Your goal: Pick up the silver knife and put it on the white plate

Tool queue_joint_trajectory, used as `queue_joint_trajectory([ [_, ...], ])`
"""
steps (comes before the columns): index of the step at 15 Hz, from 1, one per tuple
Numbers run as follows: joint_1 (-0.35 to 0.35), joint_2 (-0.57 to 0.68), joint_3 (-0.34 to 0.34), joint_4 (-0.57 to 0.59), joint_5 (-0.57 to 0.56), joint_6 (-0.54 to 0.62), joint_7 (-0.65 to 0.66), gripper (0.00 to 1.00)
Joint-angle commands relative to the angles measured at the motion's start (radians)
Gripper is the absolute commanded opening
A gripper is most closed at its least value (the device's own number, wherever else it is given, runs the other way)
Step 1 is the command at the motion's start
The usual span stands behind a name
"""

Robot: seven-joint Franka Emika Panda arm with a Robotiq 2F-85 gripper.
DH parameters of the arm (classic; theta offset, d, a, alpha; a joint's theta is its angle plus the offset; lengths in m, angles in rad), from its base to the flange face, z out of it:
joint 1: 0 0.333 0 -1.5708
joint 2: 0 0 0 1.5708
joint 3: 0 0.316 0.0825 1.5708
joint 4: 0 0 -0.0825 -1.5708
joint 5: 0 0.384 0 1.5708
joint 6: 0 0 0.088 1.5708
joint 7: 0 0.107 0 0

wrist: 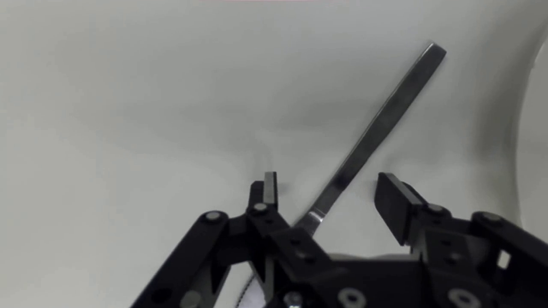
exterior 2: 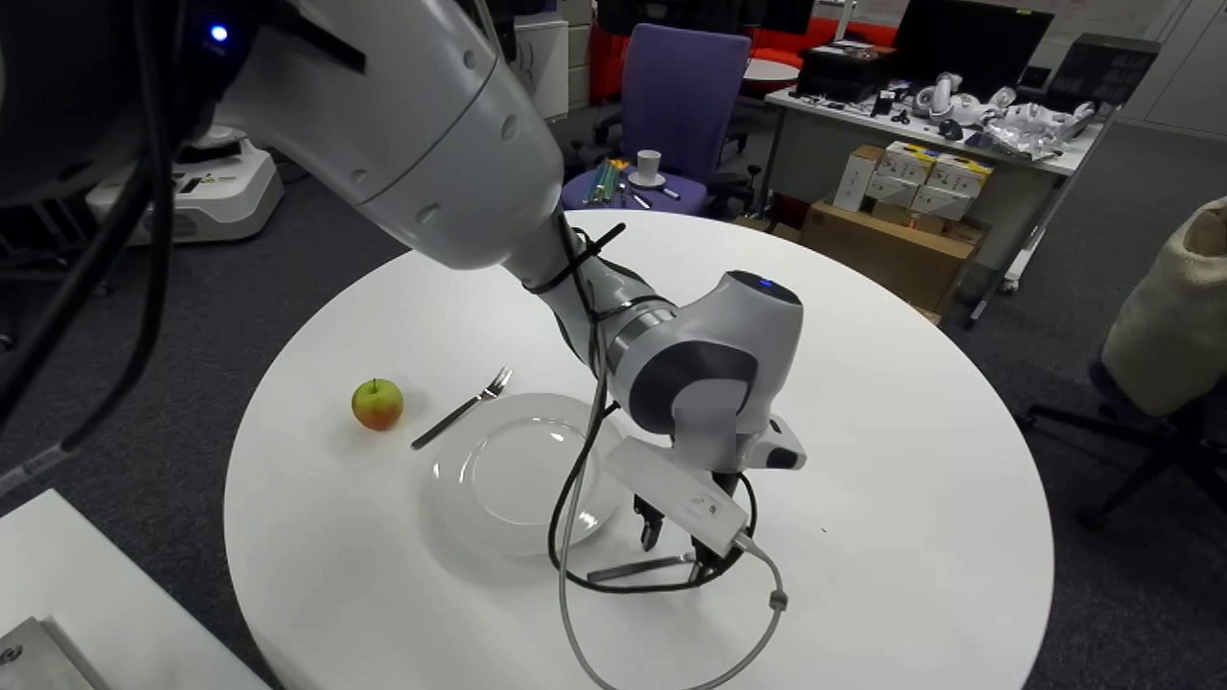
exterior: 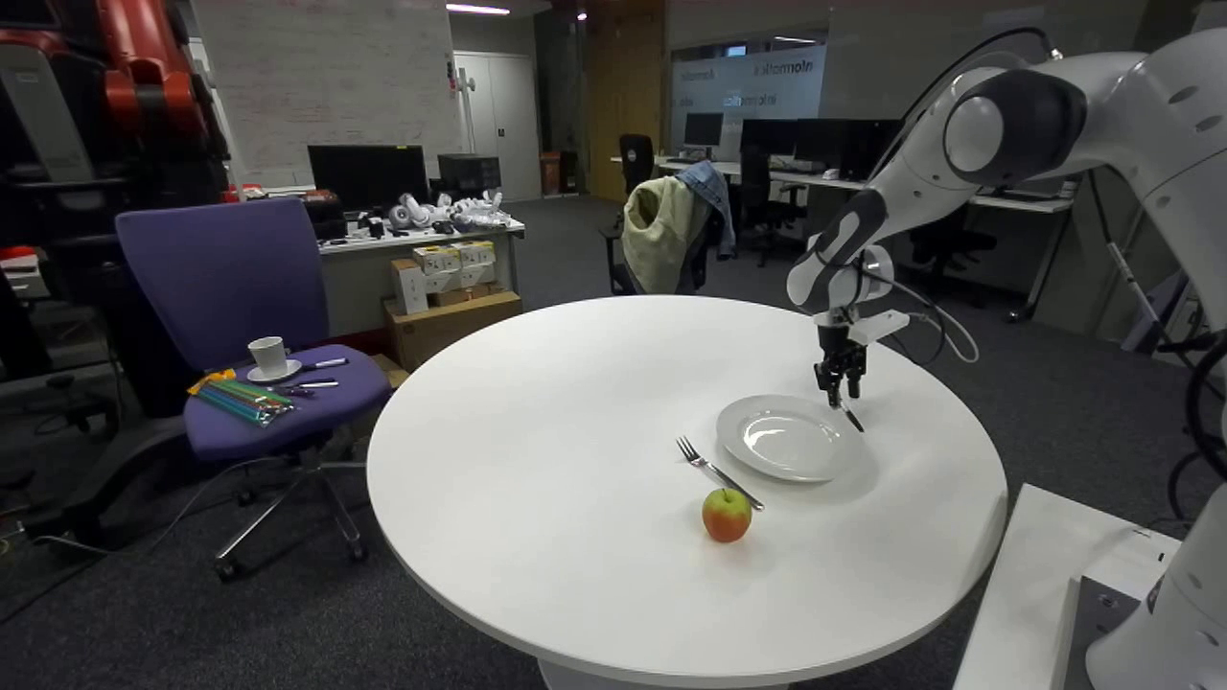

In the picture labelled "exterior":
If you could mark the white saucer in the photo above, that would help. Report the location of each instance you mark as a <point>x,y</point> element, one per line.
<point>289,374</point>

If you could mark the small black monitor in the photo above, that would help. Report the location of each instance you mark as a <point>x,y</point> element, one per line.
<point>469,173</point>

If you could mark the red industrial robot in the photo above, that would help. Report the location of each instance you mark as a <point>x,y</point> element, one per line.
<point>140,76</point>

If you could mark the white office desk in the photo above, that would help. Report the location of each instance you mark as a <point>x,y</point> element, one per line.
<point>359,273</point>

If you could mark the white clutter pile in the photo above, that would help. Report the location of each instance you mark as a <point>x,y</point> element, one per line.
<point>442,214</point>

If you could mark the white side table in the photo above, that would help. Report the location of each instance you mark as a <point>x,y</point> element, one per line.
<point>1036,587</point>

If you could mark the silver knife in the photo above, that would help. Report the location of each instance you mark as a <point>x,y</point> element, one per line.
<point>855,418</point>

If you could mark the white cup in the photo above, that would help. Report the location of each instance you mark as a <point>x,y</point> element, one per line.
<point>264,352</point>

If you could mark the small white item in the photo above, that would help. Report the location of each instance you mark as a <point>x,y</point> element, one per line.
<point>326,360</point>
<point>318,383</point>

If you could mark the grey metal plate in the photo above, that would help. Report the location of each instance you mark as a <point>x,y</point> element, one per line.
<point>1085,627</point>

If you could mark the silver fork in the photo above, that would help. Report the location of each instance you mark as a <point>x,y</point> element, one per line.
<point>711,467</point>

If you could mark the purple office chair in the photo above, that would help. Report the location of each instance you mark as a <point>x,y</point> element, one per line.
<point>230,280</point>

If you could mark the large black monitor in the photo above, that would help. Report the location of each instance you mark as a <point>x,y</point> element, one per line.
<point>367,179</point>

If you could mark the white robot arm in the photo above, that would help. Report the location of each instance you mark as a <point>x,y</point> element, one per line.
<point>1153,116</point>

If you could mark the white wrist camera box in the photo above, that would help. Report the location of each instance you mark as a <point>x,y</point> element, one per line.
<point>882,322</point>

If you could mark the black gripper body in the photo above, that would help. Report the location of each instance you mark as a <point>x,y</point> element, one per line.
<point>840,345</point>

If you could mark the black office chair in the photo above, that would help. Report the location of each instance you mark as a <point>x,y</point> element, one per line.
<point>635,153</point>

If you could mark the cream jacket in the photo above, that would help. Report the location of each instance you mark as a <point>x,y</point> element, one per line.
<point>656,234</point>

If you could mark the colourful pen bundle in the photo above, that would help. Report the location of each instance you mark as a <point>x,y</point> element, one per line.
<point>243,400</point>

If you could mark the black box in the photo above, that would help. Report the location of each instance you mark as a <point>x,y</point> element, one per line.
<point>326,214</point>

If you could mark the white round plate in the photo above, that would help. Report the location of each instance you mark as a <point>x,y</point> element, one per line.
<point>789,442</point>

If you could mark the blue jacket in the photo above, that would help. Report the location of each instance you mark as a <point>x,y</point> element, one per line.
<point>716,205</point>

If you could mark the small white carton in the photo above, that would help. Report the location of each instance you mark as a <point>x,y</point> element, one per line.
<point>478,264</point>
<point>406,287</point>
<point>440,273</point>

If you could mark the red green apple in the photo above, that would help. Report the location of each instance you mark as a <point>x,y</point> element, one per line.
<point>726,520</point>

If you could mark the brown cardboard box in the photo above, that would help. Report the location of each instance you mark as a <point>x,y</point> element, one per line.
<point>452,328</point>

